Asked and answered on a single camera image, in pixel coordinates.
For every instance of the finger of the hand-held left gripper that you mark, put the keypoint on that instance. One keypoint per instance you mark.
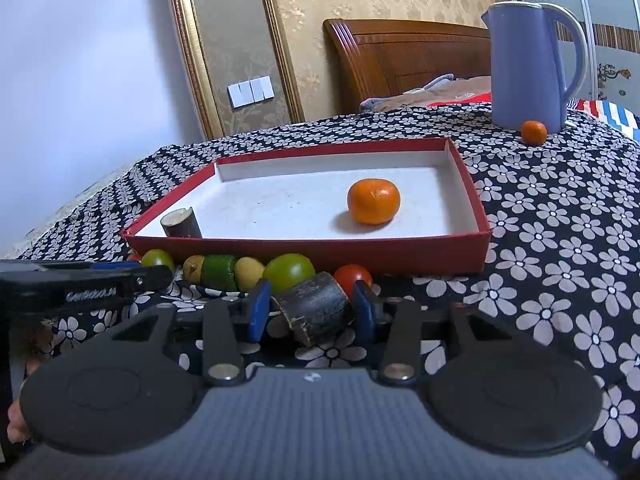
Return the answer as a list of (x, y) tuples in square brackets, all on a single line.
[(150, 277)]

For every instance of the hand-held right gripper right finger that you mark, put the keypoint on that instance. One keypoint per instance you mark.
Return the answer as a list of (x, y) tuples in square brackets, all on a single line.
[(365, 310)]

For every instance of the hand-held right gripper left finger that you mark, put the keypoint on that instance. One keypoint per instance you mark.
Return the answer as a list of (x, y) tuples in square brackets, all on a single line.
[(260, 310)]

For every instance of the green tomato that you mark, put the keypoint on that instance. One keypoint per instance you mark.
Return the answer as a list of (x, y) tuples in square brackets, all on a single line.
[(289, 271), (157, 259)]

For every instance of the red cherry tomato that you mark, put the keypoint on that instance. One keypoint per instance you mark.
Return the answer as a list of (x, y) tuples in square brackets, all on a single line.
[(134, 258), (351, 276)]

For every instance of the yellow-brown longan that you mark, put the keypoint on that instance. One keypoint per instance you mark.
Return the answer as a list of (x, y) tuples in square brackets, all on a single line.
[(248, 272), (193, 267)]

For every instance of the eggplant slice back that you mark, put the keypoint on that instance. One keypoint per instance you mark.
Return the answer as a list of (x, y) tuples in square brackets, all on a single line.
[(315, 312)]

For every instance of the eggplant slice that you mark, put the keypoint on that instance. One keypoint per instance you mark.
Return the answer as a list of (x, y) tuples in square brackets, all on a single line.
[(315, 312), (181, 224)]

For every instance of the green pepper piece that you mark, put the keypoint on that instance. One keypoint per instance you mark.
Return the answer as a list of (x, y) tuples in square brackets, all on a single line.
[(219, 271)]

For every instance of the orange tomato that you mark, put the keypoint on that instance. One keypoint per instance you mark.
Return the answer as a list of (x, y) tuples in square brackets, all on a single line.
[(374, 201)]

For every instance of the red rimmed white tray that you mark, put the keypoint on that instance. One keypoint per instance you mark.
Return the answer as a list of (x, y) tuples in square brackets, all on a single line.
[(300, 195)]

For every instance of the person's left hand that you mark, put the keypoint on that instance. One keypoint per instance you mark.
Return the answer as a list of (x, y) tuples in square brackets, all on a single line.
[(16, 422)]

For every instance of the eggplant slice front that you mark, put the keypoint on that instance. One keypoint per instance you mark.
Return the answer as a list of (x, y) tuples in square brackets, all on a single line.
[(181, 224)]

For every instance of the black white floral cloth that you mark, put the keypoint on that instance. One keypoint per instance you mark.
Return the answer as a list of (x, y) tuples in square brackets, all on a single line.
[(550, 260)]

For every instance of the striped pillow bedding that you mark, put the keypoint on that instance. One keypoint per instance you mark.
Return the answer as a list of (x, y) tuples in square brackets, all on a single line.
[(425, 92)]

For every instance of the small orange mandarin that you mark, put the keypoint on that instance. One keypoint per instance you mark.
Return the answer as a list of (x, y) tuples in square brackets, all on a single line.
[(534, 132)]

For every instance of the wooden bed headboard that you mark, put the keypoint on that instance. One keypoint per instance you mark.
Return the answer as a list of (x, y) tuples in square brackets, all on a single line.
[(400, 60)]

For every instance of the blue plastic pitcher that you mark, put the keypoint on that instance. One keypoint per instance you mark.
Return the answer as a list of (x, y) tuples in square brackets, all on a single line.
[(525, 65)]

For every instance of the red white blue striped blanket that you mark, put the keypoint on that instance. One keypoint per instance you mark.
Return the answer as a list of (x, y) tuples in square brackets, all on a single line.
[(610, 112)]

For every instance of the floral glass wardrobe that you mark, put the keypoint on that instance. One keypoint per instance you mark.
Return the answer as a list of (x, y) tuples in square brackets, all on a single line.
[(610, 20)]

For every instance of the white wall switch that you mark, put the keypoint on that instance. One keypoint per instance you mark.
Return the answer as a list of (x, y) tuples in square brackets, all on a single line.
[(250, 91)]

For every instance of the gold framed wall panel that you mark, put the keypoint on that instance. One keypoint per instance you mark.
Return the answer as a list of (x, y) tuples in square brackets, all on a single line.
[(230, 35)]

